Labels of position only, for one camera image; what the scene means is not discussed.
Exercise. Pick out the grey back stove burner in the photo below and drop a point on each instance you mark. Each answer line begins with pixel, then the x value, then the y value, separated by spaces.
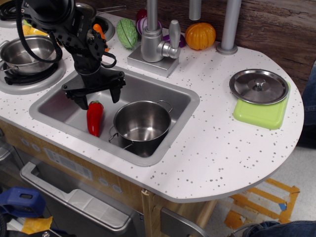
pixel 8 15

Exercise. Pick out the grey front stove burner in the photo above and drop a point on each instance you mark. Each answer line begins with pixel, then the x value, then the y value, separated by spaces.
pixel 17 84

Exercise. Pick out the blue clamp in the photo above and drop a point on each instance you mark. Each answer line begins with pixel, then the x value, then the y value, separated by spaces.
pixel 22 202

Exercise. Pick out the green toy bitter gourd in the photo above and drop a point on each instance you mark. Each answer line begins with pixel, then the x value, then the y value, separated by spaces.
pixel 127 33

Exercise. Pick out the orange toy carrot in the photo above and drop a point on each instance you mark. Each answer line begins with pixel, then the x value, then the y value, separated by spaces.
pixel 101 36

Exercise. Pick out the grey dishwasher door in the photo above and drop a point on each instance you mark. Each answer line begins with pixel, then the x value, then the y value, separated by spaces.
pixel 80 209

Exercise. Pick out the steel pot lid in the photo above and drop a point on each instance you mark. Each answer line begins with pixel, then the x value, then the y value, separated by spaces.
pixel 258 86

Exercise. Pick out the silver toy faucet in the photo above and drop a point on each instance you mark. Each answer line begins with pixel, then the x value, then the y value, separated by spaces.
pixel 155 55

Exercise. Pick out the grey stove burner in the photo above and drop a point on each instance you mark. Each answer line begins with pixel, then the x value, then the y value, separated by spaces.
pixel 17 84
pixel 107 27
pixel 8 15

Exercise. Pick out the red toy pepper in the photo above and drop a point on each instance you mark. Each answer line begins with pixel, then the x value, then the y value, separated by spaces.
pixel 94 117

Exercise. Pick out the orange toy pumpkin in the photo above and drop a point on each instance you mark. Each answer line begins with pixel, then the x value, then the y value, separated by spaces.
pixel 200 36

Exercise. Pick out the grey middle stove burner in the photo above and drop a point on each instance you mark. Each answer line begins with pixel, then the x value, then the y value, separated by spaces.
pixel 107 27

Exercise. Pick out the yellow toy corn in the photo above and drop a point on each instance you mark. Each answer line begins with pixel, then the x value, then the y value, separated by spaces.
pixel 29 30

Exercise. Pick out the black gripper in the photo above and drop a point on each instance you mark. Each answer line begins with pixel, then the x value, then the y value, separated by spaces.
pixel 80 85

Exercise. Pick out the purple toy eggplant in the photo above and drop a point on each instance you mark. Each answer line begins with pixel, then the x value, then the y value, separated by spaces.
pixel 182 42

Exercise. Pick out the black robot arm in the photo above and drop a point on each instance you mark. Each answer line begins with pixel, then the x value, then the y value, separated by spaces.
pixel 71 25

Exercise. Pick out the purple toy onion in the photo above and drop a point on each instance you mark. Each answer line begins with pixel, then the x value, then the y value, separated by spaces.
pixel 141 21

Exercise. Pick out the grey support pole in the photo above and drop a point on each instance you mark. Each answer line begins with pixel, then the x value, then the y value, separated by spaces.
pixel 227 46

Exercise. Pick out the steel pot on stove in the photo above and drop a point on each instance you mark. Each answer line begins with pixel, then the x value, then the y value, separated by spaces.
pixel 15 59

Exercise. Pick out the green plastic cutting board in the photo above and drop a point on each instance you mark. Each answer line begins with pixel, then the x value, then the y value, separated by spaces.
pixel 266 116

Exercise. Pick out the grey metal sink basin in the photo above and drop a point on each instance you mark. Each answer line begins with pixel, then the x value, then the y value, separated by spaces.
pixel 56 110

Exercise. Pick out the steel pot in sink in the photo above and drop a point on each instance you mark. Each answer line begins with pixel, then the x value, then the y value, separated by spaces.
pixel 142 125

